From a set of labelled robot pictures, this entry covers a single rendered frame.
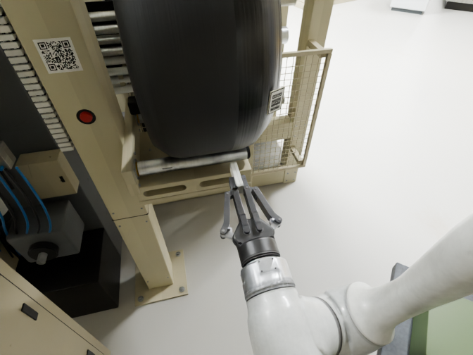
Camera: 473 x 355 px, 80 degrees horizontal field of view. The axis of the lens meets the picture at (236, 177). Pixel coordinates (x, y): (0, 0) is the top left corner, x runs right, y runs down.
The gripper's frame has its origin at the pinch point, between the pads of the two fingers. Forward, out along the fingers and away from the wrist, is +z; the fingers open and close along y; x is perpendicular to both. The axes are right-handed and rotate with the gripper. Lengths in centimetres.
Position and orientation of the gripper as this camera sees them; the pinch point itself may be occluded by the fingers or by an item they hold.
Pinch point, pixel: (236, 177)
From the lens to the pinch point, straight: 64.0
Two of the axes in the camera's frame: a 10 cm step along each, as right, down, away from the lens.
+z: -2.3, -7.8, 5.8
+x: -0.3, 6.0, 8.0
